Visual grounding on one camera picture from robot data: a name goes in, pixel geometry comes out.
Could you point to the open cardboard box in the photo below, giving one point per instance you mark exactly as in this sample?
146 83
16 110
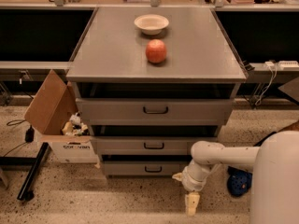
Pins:
54 114

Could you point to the grey metal drawer cabinet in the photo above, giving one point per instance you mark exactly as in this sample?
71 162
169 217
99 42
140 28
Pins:
111 63

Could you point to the white ceramic bowl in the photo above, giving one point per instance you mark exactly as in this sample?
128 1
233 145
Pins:
151 24

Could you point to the person's bare leg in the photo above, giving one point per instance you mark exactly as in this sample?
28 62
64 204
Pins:
291 127

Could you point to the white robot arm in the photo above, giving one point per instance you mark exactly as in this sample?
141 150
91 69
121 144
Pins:
274 197

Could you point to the grey top drawer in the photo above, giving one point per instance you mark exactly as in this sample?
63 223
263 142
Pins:
154 111

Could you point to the blue croc shoe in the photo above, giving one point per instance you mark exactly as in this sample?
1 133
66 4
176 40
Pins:
239 182

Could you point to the grey middle drawer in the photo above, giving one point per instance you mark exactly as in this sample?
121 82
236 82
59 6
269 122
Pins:
145 145

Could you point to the grey bottom drawer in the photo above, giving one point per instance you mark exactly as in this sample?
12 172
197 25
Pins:
136 168

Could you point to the white power strip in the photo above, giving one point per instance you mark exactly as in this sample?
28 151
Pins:
288 65

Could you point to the grey drawer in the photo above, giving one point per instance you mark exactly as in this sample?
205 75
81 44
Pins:
145 145
136 168
154 111

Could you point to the black table leg left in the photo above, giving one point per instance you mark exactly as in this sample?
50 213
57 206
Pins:
26 193

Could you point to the red apple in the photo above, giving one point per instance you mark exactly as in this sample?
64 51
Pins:
156 51

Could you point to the black power adapter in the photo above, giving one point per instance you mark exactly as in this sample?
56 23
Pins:
29 135

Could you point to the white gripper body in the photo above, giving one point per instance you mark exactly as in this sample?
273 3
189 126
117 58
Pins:
191 181

